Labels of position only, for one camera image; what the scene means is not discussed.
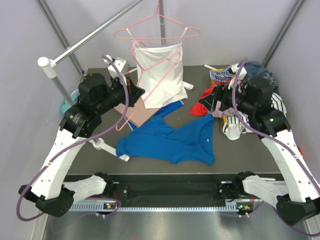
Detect teal cat ear headphones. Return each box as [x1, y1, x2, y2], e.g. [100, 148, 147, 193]
[59, 88, 81, 115]

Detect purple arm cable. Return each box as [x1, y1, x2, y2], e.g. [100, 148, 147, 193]
[16, 55, 131, 222]
[231, 57, 320, 237]

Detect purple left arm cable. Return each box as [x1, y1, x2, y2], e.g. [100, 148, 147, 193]
[16, 55, 131, 222]

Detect white cloth near arm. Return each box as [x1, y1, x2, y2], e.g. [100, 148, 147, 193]
[222, 116, 247, 141]

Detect brown cardboard sheet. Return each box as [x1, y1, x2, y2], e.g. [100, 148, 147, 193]
[115, 98, 159, 131]

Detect pale pink garment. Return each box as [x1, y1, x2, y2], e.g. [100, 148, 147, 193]
[211, 101, 236, 118]

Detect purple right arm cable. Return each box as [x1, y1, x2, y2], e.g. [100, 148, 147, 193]
[231, 57, 320, 237]

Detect blue white striped cloth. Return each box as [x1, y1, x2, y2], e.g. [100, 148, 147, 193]
[209, 68, 235, 83]

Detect red garment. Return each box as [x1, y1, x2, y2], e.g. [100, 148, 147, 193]
[189, 83, 215, 117]

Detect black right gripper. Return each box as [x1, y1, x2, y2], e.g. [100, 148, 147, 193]
[198, 78, 256, 116]

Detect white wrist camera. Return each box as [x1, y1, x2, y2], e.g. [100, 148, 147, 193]
[103, 55, 130, 78]
[228, 63, 247, 76]

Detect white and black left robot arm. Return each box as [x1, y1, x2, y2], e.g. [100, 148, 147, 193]
[18, 73, 145, 217]

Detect grey blue denim garment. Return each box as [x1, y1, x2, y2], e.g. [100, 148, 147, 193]
[244, 60, 278, 89]

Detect white camisole top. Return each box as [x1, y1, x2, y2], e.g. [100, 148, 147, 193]
[126, 26, 189, 110]

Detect white orange tipped marker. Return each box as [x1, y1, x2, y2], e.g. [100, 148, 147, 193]
[125, 67, 138, 75]

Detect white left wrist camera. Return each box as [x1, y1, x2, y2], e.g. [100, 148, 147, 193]
[103, 55, 130, 78]

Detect black white striped shirt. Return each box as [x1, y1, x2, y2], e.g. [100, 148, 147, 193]
[224, 77, 288, 126]

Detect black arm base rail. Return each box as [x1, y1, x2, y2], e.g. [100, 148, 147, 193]
[82, 172, 266, 208]

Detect pink hanger with white top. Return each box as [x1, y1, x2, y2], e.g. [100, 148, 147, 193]
[113, 0, 201, 41]

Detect white marker near clothes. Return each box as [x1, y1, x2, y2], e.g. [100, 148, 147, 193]
[203, 64, 219, 71]

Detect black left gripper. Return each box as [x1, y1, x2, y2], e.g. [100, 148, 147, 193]
[95, 73, 145, 115]

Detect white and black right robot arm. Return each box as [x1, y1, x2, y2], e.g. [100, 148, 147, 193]
[199, 77, 320, 226]

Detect pink wire hanger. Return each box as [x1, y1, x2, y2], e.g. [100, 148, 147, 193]
[115, 39, 184, 131]

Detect white clothes rack frame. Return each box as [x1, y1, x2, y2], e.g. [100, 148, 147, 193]
[36, 0, 195, 162]

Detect blue tank top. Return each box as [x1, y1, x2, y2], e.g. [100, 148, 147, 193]
[116, 114, 216, 166]

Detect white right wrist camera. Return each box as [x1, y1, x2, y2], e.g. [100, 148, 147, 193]
[228, 63, 247, 76]

